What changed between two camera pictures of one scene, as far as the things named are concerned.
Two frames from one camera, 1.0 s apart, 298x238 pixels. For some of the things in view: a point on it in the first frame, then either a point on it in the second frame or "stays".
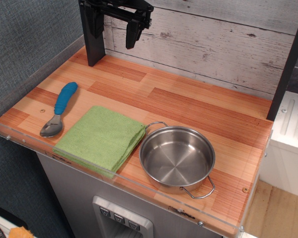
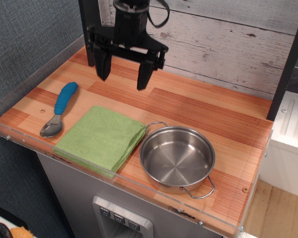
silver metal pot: x=176 y=158 stays
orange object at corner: x=20 y=232 stays
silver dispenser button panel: x=116 y=220 stays
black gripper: x=139 y=12 -> x=128 y=37
